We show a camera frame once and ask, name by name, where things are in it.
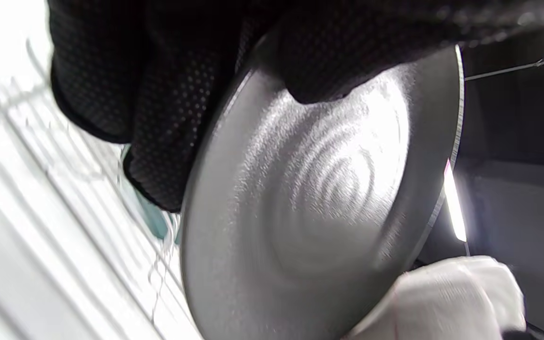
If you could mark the person's left hand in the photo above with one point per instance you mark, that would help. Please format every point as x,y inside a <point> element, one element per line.
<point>158,71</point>

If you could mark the grey plate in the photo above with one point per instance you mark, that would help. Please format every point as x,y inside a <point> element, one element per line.
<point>310,212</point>

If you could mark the white pink-edged dish cloth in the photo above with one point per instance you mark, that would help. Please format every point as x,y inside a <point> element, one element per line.
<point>442,302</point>

